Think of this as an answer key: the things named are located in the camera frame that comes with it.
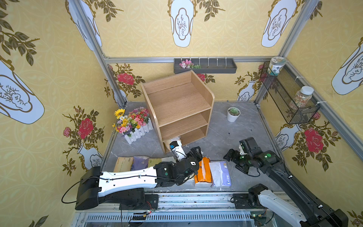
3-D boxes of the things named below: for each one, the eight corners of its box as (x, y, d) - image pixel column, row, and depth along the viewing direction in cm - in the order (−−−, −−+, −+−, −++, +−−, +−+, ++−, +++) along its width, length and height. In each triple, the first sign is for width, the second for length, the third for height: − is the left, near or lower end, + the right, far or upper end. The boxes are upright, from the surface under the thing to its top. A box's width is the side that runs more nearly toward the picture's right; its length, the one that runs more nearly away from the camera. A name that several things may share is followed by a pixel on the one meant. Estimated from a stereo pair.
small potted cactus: (227, 122, 109) (230, 114, 102) (225, 115, 114) (228, 107, 107) (237, 122, 109) (241, 114, 102) (235, 115, 114) (239, 107, 107)
